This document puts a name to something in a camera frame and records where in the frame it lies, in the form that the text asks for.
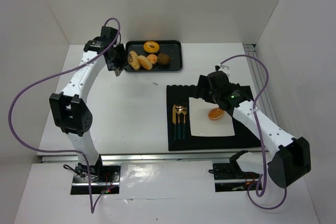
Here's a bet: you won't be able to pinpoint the glazed round bun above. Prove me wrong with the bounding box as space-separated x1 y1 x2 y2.
208 108 225 121

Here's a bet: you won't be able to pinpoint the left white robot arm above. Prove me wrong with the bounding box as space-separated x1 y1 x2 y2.
49 26 128 177

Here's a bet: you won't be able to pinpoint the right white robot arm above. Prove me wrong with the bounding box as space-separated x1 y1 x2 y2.
194 71 311 188

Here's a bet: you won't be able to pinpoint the long bread roll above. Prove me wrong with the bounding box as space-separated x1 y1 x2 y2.
128 50 140 70

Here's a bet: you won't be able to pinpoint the oval bread loaf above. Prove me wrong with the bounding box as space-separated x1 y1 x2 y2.
138 55 153 70

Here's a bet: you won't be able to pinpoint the gold fork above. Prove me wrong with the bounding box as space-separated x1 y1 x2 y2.
182 102 187 140

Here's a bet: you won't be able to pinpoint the rose gold spoon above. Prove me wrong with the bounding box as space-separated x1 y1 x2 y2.
175 104 183 139

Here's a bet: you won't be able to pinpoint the black placemat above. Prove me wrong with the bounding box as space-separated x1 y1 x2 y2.
166 85 260 151

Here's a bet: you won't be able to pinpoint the gold knife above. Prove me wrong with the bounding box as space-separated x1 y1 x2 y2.
172 104 177 141

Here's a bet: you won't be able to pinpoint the white square plate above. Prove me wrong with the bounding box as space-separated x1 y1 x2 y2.
189 98 235 137

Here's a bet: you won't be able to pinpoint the small orange bun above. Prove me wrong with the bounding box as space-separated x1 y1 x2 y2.
146 54 158 65

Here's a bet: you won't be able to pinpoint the side aluminium rails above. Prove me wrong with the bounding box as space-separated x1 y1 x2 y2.
243 44 278 124

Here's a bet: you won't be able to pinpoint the dark chocolate bun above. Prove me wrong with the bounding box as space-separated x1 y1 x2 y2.
157 54 170 66

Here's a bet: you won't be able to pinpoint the black baking tray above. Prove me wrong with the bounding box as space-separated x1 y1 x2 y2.
125 40 183 73

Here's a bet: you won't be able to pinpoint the ring donut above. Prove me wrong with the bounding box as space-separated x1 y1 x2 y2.
143 41 160 54

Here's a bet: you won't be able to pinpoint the aluminium rail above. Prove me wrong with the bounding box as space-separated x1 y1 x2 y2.
40 153 237 162

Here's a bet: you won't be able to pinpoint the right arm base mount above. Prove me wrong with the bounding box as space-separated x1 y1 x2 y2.
208 160 260 193

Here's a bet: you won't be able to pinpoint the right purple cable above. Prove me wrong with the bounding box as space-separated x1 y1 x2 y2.
219 55 288 210

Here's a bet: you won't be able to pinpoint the purple cable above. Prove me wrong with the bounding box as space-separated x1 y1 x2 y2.
219 55 288 210
8 18 123 214

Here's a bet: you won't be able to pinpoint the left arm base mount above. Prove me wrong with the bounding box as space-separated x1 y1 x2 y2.
63 164 121 195

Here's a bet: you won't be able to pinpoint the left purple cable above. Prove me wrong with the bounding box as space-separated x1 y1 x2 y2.
8 18 123 214

